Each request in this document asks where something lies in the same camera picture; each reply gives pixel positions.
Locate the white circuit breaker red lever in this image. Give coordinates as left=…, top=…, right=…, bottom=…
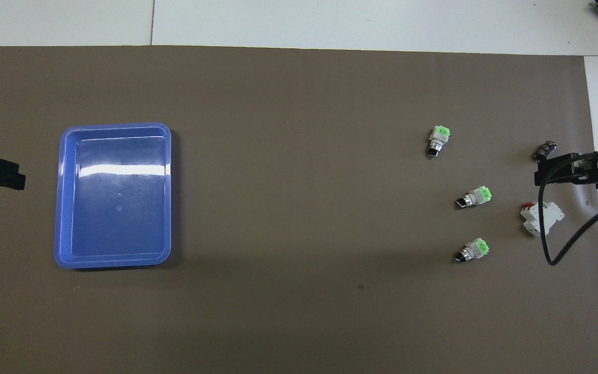
left=520, top=201, right=565, bottom=237

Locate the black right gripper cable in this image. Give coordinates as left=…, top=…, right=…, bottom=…
left=537, top=153, right=598, bottom=266

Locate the blue plastic tray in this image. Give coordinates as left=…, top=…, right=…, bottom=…
left=53, top=123, right=172, bottom=270

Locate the brown table mat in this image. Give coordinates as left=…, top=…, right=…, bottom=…
left=0, top=46, right=598, bottom=374

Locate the small dark cylindrical capacitor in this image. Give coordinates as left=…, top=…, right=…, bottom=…
left=534, top=140, right=559, bottom=162

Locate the green white selector switch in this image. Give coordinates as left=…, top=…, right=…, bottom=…
left=455, top=185, right=493, bottom=210
left=454, top=238, right=490, bottom=263
left=426, top=125, right=452, bottom=158

